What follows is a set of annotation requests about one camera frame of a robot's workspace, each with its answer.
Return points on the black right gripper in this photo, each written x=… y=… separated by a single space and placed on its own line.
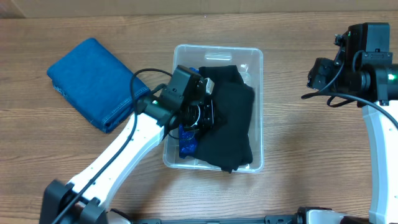
x=319 y=76

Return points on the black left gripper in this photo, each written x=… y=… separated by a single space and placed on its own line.
x=211 y=116

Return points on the blue glitter cloth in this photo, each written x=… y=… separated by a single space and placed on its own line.
x=187 y=143

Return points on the black cloth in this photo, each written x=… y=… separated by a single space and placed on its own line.
x=222 y=74
x=226 y=144

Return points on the teal towel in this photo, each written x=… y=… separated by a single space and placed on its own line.
x=95 y=83

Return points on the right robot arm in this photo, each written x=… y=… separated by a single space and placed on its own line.
x=363 y=72

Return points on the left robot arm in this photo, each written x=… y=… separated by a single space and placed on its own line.
x=184 y=101

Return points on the clear plastic container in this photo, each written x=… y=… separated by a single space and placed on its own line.
x=249 y=62

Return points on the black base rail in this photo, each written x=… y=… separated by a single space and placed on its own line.
x=217 y=220

